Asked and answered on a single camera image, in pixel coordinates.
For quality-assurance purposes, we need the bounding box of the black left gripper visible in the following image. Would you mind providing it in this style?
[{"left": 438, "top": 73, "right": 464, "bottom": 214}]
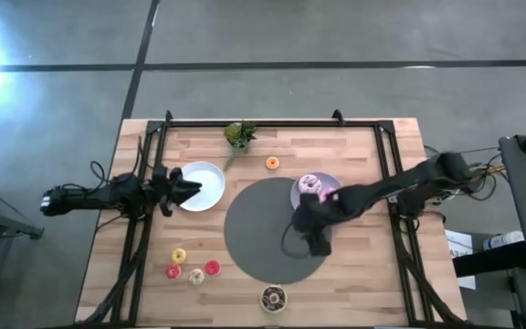
[{"left": 146, "top": 164, "right": 204, "bottom": 218}]

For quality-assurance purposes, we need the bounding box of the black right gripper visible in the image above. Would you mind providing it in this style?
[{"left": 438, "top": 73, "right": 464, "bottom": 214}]
[{"left": 291, "top": 187, "right": 347, "bottom": 258}]

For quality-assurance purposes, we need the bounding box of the small lavender plate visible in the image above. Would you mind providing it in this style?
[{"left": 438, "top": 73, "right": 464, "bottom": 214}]
[{"left": 289, "top": 171, "right": 342, "bottom": 211}]

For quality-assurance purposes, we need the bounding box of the white round plate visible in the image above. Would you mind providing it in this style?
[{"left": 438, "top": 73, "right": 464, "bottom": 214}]
[{"left": 178, "top": 160, "right": 226, "bottom": 213}]

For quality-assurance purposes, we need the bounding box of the large pink frosted donut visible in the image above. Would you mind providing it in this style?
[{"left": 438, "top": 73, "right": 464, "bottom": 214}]
[{"left": 298, "top": 174, "right": 323, "bottom": 196}]

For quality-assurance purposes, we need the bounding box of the green succulent plant in pot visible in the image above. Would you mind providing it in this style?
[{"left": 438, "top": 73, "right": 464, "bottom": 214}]
[{"left": 222, "top": 120, "right": 260, "bottom": 173}]

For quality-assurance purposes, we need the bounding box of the round grey mat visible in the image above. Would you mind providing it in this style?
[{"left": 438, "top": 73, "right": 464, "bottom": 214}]
[{"left": 224, "top": 176, "right": 333, "bottom": 285}]

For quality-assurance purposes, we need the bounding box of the large chocolate donut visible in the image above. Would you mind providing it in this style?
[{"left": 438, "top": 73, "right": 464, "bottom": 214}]
[{"left": 259, "top": 284, "right": 288, "bottom": 314}]

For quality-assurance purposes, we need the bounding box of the white paper sheet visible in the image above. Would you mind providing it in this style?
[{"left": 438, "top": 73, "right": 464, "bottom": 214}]
[{"left": 444, "top": 228, "right": 477, "bottom": 291}]

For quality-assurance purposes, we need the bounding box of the white plastic bottle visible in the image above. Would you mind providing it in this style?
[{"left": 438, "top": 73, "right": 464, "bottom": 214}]
[{"left": 482, "top": 230, "right": 526, "bottom": 251}]

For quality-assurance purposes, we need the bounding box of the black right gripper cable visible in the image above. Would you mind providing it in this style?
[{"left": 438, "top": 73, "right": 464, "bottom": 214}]
[{"left": 281, "top": 221, "right": 312, "bottom": 260}]

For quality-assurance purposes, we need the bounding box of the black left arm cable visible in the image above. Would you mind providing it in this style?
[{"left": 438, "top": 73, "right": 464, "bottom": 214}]
[{"left": 61, "top": 158, "right": 125, "bottom": 196}]

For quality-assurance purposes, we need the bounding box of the black metal table frame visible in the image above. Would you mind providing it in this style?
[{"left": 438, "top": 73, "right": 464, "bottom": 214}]
[{"left": 79, "top": 109, "right": 466, "bottom": 328}]

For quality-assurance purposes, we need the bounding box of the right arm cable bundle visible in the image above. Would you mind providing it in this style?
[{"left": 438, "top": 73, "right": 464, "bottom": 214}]
[{"left": 467, "top": 145, "right": 509, "bottom": 203}]

